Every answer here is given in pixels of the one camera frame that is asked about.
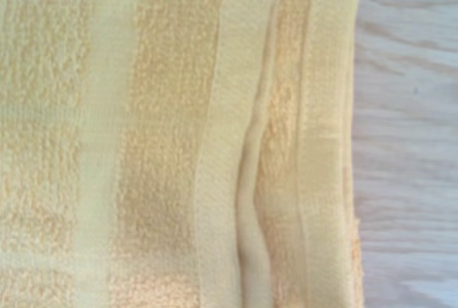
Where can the yellow terry towel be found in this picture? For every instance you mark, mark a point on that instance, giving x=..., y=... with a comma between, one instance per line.
x=161, y=136

